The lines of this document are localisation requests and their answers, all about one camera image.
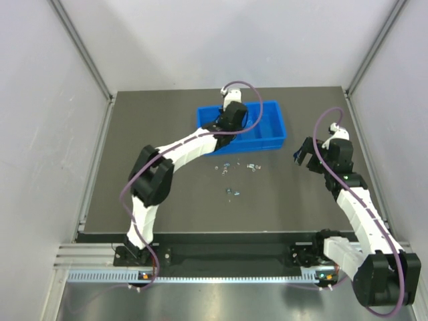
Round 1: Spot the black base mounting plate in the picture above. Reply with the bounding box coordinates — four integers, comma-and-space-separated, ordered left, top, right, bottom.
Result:
113, 230, 332, 270

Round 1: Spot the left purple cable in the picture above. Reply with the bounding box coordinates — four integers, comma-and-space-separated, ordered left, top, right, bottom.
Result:
65, 80, 263, 314

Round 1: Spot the grey slotted cable duct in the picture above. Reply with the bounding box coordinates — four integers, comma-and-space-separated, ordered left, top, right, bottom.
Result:
67, 267, 335, 284

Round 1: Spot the silver t-nut bottom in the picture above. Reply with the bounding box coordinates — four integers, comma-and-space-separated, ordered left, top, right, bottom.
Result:
226, 189, 240, 196

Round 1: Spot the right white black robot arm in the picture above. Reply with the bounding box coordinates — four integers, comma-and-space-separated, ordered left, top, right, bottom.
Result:
294, 122, 421, 308

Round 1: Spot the blue plastic divided bin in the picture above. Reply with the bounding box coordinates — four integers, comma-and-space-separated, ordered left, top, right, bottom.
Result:
196, 100, 287, 156

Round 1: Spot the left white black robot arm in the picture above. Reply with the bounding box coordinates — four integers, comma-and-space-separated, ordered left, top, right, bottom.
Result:
124, 88, 247, 259

